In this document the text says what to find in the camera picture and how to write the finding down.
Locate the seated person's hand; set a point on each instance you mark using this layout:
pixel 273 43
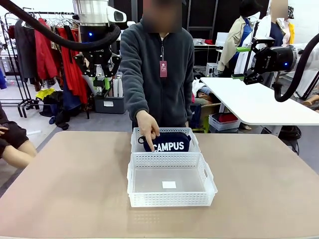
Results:
pixel 3 130

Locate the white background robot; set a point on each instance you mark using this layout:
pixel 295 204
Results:
pixel 130 23

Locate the grey storage bin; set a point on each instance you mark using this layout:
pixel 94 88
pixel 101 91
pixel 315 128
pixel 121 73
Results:
pixel 109 104

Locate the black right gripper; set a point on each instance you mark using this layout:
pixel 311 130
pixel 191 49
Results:
pixel 274 59

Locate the cardboard box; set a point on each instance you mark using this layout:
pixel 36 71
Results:
pixel 208 112

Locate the red jacket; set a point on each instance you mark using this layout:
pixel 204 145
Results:
pixel 45 54

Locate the white sticker in basket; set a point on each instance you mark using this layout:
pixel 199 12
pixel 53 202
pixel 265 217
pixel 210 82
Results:
pixel 169 185

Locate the white paper roll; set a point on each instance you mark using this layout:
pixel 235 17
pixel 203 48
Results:
pixel 120 87
pixel 115 87

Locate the white monitor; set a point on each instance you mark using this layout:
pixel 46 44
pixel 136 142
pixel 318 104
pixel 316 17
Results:
pixel 221 38

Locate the black tripod pole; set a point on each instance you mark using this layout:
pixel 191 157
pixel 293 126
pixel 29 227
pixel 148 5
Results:
pixel 255 27

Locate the white coat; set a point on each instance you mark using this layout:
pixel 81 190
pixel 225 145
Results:
pixel 245 62

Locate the dark grey coat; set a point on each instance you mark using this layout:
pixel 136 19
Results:
pixel 25 54

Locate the pink hang tag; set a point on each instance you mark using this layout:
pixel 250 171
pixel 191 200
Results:
pixel 163 69

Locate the long red dress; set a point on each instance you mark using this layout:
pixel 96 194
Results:
pixel 72 72

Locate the navy mannequin garment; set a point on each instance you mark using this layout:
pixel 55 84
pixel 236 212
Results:
pixel 275 32

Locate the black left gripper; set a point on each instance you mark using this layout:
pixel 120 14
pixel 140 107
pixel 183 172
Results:
pixel 96 44

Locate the navy CAMPUS pouch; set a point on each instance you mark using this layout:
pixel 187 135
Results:
pixel 172 139

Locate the person's right forearm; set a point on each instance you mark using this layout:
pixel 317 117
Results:
pixel 135 94

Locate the yellow cloth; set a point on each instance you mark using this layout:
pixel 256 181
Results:
pixel 45 93

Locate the person in grey fleece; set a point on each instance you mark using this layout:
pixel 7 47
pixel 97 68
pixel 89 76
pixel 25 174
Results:
pixel 154 87

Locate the black clothes pile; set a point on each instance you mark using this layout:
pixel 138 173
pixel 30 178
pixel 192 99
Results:
pixel 59 109

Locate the yellow garment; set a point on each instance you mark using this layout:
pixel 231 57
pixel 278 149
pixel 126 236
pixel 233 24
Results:
pixel 291 33

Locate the white crate with red cloth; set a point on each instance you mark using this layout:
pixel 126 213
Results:
pixel 224 122

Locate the blue garment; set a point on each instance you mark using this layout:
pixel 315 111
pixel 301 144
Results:
pixel 2 79

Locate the person's right hand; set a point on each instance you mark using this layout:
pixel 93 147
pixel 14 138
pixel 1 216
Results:
pixel 147 124

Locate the black clothes rack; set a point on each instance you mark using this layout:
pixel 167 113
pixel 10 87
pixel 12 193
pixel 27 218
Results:
pixel 49 13

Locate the beige trench coat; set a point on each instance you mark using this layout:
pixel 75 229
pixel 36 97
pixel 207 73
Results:
pixel 231 44

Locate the white table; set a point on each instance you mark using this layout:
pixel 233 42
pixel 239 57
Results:
pixel 249 104

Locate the white perforated plastic basket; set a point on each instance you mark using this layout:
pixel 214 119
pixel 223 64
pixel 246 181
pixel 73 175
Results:
pixel 195 145
pixel 172 199

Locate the green crate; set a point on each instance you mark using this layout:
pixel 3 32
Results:
pixel 204 125

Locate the seated person in black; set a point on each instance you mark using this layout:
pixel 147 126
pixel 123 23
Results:
pixel 15 139

